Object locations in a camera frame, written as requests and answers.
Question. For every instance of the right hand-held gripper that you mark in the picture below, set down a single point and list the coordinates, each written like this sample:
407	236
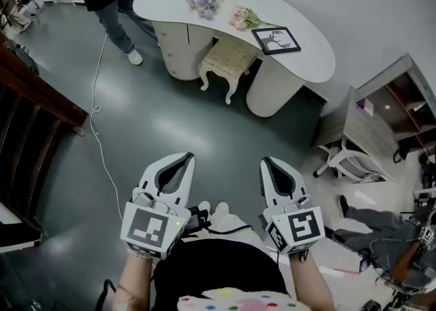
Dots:
299	227

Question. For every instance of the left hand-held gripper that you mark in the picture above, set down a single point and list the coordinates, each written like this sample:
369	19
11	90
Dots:
150	227

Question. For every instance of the cream cushioned stool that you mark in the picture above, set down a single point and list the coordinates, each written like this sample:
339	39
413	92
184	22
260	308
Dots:
229	55

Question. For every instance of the person's right forearm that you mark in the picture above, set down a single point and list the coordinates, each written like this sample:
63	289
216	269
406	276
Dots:
310	282

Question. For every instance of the person's left forearm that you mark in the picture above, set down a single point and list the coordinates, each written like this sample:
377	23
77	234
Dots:
134	282

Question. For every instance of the person's white shoe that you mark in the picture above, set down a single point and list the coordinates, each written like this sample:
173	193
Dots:
222	208
204	206

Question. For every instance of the person's white trousers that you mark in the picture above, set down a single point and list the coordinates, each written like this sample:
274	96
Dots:
233	226

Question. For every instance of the white chair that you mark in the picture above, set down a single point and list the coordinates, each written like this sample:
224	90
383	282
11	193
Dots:
354	163

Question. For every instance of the grey wooden shelf desk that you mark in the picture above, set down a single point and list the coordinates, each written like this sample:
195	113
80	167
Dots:
361	129

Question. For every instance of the person's black shirt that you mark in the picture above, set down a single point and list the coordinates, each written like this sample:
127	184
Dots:
218	265

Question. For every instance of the small purple box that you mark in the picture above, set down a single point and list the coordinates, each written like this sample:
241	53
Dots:
365	106

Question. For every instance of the fuzzy white dotted pouch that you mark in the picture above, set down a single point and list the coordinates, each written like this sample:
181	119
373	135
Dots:
238	299

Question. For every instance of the white curved table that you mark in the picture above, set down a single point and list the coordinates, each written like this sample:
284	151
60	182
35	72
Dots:
306	60

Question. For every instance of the pink flower bunch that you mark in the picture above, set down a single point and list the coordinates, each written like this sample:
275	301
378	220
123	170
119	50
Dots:
240	18

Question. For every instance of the purple flower bunch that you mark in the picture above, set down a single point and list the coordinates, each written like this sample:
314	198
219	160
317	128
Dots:
204	4

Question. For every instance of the pile of clutter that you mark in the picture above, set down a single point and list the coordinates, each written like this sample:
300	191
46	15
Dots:
17	9

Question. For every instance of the black picture frame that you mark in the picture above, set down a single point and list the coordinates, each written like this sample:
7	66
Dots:
276	41

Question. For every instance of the dark wooden bed frame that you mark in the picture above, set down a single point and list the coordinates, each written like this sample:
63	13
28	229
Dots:
34	88

